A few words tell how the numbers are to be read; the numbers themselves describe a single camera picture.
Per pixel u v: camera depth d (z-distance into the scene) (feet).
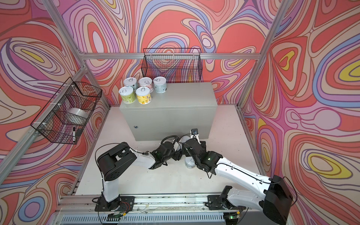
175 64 3.17
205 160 1.83
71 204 2.47
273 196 1.30
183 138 3.03
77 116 2.31
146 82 2.51
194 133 2.21
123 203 2.40
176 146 2.70
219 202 2.41
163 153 2.38
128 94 2.31
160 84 2.52
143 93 2.34
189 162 2.68
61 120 2.41
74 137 2.36
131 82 2.53
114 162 1.64
